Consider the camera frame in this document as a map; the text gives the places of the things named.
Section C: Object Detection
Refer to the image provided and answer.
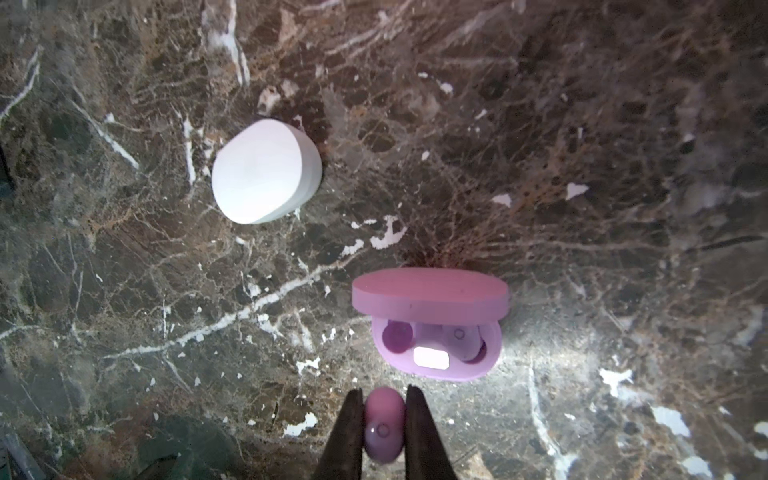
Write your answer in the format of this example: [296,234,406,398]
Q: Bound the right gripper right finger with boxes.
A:
[404,385,458,480]

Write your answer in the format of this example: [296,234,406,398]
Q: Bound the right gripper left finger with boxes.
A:
[311,389,365,480]

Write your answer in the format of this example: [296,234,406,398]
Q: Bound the white earbud charging case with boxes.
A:
[211,118,323,225]

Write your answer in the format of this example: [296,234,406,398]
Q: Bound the pink earbud charging case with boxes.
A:
[352,267,509,382]

